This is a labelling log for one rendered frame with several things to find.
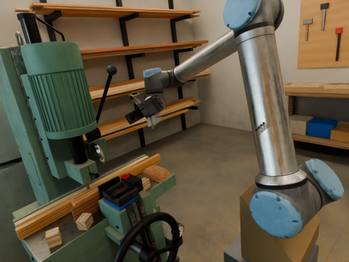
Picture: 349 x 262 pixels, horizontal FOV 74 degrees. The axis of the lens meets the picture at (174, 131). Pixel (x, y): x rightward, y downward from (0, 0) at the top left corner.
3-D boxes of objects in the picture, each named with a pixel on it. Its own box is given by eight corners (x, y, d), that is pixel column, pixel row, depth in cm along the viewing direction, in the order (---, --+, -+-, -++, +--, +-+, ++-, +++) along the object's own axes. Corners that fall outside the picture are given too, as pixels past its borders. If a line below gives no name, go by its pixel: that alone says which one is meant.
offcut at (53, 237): (62, 236, 76) (58, 226, 75) (62, 244, 73) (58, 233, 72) (49, 241, 74) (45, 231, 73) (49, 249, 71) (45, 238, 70)
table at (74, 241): (56, 299, 62) (50, 282, 60) (22, 247, 82) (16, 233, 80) (192, 190, 103) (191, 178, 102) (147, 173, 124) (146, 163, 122)
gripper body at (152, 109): (152, 94, 92) (157, 93, 104) (135, 105, 93) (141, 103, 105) (163, 110, 93) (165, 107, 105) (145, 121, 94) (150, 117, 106)
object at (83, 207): (76, 223, 81) (71, 209, 79) (74, 222, 82) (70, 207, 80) (129, 191, 98) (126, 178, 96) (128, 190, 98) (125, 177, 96)
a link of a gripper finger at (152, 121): (162, 122, 86) (157, 108, 93) (148, 131, 87) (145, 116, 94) (165, 127, 88) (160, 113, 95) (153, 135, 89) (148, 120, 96)
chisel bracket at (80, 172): (84, 188, 87) (79, 169, 84) (68, 179, 96) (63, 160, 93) (102, 180, 92) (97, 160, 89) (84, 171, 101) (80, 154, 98)
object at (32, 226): (20, 240, 76) (16, 231, 75) (18, 238, 78) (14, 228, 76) (161, 161, 122) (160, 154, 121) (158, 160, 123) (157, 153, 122)
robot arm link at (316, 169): (311, 205, 91) (354, 187, 79) (292, 224, 81) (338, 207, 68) (286, 171, 97) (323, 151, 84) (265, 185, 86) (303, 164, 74)
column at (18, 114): (52, 218, 102) (-5, 47, 80) (35, 201, 117) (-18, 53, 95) (97, 193, 118) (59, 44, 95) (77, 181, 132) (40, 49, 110)
